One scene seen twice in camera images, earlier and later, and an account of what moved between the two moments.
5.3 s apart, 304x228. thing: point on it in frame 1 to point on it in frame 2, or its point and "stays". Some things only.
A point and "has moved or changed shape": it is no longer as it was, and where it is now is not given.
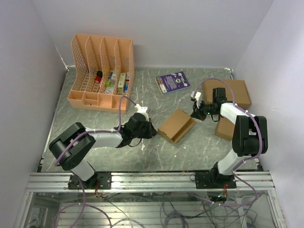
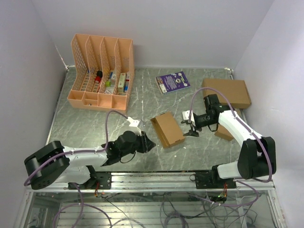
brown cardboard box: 176,125 has moved or changed shape
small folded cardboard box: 224,128 stays
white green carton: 121,82 stays
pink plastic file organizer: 103,72 stays
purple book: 169,83 stays
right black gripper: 197,112 to 192,132
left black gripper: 151,131 to 146,143
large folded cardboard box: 241,95 stays
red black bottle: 99,74 stays
